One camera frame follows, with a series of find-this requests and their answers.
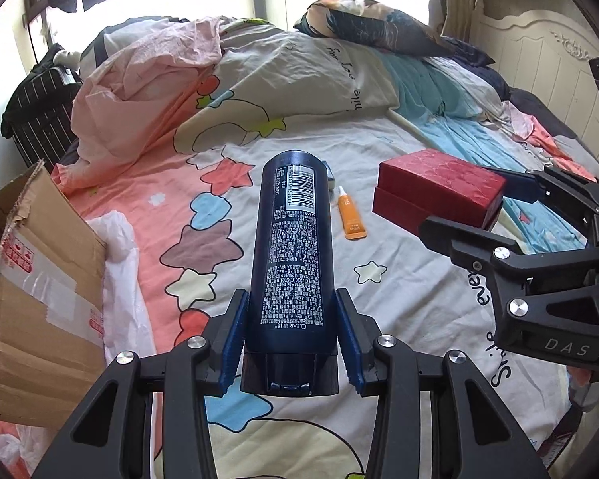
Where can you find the cream carved headboard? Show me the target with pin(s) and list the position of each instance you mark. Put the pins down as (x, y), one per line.
(544, 60)

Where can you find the red gift box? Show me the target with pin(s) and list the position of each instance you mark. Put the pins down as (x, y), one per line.
(439, 192)

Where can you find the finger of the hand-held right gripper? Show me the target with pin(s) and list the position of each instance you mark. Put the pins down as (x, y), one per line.
(519, 185)
(459, 244)

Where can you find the dark blue blanket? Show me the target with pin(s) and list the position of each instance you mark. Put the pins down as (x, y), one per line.
(479, 62)

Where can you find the brown cardboard box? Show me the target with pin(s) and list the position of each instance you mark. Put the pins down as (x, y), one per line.
(30, 299)

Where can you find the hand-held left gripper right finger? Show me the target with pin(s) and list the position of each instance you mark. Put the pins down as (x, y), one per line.
(352, 349)

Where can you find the pink crumpled sheet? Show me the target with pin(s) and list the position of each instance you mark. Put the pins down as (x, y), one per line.
(130, 95)

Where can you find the small orange tube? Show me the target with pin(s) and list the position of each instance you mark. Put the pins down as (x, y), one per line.
(348, 217)

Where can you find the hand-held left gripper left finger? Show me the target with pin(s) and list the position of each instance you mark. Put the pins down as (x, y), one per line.
(232, 344)

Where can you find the white plastic bag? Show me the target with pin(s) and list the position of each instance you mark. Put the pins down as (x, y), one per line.
(122, 264)

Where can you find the dark grey bed sheet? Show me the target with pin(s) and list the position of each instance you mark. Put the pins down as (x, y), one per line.
(539, 110)

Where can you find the black striped suitcase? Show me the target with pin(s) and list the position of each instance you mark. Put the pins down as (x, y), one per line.
(40, 105)

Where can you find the blue tissue pack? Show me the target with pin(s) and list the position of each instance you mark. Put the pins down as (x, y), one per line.
(329, 172)

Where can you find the white plush toy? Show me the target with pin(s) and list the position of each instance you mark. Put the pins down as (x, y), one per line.
(67, 58)

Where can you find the dark blue shampoo bottle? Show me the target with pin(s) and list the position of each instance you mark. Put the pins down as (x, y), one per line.
(289, 259)

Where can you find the dark patterned pillow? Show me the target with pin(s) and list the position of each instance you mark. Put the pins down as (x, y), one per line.
(374, 25)

